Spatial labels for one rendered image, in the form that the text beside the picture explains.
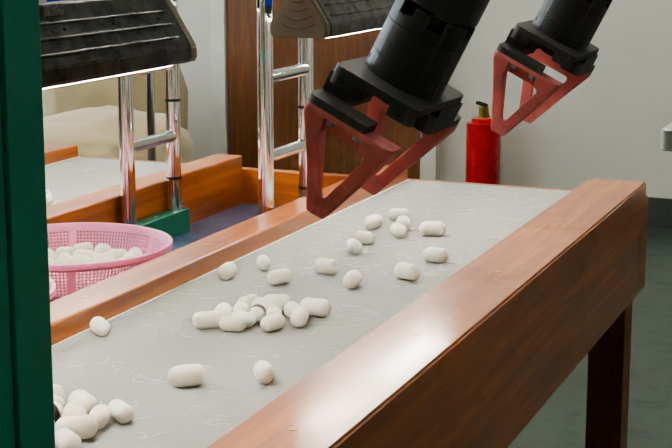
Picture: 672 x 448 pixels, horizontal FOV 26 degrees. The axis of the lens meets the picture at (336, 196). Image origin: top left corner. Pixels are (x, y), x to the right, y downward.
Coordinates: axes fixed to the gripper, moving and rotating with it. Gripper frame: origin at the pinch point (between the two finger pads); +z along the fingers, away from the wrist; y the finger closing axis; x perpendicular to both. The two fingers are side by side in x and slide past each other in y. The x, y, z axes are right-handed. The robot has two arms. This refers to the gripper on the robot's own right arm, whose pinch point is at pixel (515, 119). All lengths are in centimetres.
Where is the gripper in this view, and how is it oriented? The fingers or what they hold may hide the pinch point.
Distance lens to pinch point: 142.9
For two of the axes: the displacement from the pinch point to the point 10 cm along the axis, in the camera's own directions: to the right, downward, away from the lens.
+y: -3.9, 1.7, -9.1
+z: -4.2, 8.4, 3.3
